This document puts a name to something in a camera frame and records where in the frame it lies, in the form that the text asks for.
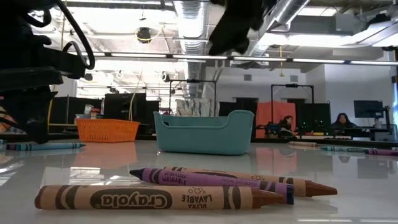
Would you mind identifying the black partition panel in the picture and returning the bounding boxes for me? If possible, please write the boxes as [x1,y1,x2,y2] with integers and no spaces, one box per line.
[49,96,104,134]
[103,92,161,136]
[295,102,331,135]
[218,96,259,116]

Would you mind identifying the orange partition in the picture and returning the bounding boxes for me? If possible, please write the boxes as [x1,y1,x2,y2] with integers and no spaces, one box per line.
[256,100,297,139]

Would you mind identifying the black monitor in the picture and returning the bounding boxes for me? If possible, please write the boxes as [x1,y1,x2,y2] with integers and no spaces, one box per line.
[353,100,384,119]

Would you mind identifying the purple crayon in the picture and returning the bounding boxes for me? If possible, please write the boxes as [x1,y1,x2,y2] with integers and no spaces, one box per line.
[365,148,398,156]
[129,167,295,205]

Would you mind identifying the LED light strip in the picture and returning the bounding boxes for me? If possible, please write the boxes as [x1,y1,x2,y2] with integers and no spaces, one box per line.
[74,49,398,67]

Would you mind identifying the desk with equipment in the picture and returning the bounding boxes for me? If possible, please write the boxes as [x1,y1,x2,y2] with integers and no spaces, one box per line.
[323,123,398,142]

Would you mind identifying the white plastic bags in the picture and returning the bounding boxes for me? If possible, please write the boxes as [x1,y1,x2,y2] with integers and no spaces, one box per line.
[175,98,216,117]

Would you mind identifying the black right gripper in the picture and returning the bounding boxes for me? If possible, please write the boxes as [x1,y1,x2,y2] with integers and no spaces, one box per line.
[207,0,278,57]

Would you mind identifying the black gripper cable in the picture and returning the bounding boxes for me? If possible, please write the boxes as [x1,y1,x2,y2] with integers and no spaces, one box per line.
[23,0,96,71]

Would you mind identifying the orange plastic basket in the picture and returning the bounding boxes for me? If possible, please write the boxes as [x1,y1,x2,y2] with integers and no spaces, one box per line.
[76,118,141,143]

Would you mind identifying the black rig frame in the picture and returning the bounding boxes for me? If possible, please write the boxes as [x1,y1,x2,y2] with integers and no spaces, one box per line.
[169,78,218,116]
[270,83,315,105]

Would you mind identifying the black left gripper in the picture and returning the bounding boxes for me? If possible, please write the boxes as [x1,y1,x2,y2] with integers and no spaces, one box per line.
[0,34,87,146]

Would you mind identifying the wide silver ventilation duct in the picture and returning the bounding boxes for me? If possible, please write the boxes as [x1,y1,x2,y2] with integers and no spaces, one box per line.
[172,0,218,99]

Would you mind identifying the patterned colourful quilt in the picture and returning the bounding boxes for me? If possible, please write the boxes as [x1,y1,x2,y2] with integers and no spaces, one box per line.
[0,105,18,134]

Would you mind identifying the person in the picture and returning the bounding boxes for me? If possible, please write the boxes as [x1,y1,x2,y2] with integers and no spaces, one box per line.
[330,112,358,129]
[277,115,295,139]

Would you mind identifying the grey ceiling air unit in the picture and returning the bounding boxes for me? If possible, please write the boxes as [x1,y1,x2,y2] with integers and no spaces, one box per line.
[290,14,356,35]

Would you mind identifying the teal crayon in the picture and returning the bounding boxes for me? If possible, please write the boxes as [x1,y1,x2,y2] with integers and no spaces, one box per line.
[5,142,87,152]
[320,146,368,154]

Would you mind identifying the teal plastic bin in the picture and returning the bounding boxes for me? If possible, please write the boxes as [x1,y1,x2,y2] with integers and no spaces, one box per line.
[154,109,255,156]

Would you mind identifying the narrow silver ventilation duct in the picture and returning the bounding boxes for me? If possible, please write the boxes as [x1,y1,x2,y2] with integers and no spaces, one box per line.
[248,0,312,58]

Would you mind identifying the white hanging cord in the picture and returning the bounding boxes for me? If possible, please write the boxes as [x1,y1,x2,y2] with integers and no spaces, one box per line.
[128,70,144,122]

